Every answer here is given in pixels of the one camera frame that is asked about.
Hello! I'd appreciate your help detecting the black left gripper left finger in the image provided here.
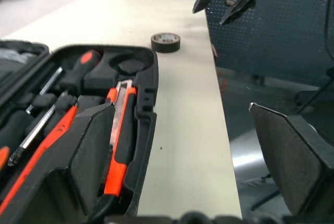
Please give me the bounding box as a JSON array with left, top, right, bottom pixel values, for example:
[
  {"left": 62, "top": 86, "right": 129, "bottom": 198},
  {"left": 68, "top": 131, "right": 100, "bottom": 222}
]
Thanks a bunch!
[{"left": 31, "top": 102, "right": 116, "bottom": 224}]

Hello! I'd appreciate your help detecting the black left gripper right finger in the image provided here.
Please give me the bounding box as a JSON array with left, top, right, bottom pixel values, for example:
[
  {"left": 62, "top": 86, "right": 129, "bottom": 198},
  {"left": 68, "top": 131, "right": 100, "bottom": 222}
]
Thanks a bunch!
[{"left": 248, "top": 101, "right": 334, "bottom": 217}]

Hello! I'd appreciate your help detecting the orange black utility knife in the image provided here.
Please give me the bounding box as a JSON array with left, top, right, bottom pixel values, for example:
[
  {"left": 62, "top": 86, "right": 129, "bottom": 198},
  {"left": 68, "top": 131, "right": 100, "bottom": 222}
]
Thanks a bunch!
[{"left": 102, "top": 79, "right": 138, "bottom": 197}]

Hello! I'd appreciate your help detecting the orange voltage tester pen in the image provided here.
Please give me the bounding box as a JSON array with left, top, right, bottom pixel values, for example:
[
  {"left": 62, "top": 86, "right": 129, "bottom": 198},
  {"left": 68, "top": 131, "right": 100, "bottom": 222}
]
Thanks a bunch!
[{"left": 0, "top": 104, "right": 79, "bottom": 207}]

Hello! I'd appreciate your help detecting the orange black screwdriver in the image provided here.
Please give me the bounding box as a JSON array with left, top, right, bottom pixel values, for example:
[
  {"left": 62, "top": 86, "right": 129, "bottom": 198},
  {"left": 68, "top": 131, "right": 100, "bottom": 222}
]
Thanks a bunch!
[
  {"left": 25, "top": 49, "right": 103, "bottom": 115},
  {"left": 0, "top": 90, "right": 69, "bottom": 171}
]

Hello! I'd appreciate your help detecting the black tool case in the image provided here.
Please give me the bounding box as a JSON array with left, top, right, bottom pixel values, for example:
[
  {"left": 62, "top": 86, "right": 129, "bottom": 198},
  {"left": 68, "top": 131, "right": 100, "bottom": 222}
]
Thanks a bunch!
[{"left": 0, "top": 39, "right": 160, "bottom": 224}]

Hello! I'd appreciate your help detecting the blue perforated panel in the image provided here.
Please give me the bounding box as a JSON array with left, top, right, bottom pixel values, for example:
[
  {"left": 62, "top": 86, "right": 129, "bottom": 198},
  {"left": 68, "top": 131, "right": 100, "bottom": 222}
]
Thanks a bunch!
[{"left": 204, "top": 0, "right": 334, "bottom": 87}]

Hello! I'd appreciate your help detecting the black electrical tape roll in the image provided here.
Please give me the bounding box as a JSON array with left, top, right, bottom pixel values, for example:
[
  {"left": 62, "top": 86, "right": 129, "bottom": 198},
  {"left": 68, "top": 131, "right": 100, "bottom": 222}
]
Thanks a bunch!
[{"left": 150, "top": 32, "right": 183, "bottom": 53}]

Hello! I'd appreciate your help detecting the black stand base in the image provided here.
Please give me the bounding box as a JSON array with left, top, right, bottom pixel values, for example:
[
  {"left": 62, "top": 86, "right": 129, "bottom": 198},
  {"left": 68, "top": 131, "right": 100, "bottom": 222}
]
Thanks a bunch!
[{"left": 294, "top": 67, "right": 334, "bottom": 115}]

